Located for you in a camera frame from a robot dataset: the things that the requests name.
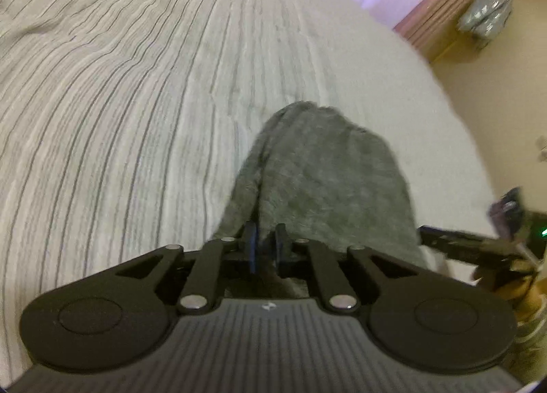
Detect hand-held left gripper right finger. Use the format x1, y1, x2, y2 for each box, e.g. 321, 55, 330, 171
273, 223, 422, 314

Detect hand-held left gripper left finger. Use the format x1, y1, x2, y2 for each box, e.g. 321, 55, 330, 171
113, 222, 259, 314

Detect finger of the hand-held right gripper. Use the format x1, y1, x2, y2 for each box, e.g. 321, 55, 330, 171
418, 225, 527, 268

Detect grey gauze garment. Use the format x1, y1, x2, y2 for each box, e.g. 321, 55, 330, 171
212, 100, 429, 304

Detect hanging grey clothes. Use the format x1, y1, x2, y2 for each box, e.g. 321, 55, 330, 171
458, 0, 514, 50

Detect person's right hand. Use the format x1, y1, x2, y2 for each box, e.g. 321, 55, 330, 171
472, 258, 544, 326

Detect white striped bed blanket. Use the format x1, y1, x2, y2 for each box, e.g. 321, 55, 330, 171
0, 0, 496, 382

